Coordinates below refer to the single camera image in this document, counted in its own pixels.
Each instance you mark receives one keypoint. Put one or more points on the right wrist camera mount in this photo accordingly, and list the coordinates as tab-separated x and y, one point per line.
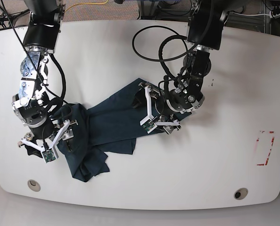
47	153

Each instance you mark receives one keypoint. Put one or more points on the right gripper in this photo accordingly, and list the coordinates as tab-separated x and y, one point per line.
46	130

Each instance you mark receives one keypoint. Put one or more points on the red tape rectangle marking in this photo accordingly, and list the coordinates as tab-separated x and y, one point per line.
263	147

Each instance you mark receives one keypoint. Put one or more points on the white power strip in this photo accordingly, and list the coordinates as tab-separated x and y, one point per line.
275	13

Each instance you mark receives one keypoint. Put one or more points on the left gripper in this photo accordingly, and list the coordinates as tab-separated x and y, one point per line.
165	114

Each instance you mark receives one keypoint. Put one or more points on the right table cable grommet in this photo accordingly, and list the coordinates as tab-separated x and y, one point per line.
241	193

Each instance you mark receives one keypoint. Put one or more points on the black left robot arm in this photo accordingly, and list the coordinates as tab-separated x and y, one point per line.
181	94

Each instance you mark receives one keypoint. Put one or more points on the dark teal T-shirt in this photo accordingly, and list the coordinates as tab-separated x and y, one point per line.
111	126

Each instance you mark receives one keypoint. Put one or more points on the black tripod stand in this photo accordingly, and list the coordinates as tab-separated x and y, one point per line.
13	18

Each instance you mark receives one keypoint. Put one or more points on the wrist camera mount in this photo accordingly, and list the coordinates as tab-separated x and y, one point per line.
47	153
147	122

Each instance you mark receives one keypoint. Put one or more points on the left table cable grommet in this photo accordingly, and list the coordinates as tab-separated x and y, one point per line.
33	185

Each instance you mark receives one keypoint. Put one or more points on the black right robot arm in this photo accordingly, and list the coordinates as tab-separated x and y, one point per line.
32	104

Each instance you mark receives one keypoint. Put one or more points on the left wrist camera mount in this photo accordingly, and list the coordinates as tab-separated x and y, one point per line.
147	122

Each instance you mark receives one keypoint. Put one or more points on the table cable grommet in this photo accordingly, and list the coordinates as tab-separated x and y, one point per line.
33	185
241	193

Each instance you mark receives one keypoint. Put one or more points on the grey metal frame leg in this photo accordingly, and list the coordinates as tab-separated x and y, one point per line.
148	9

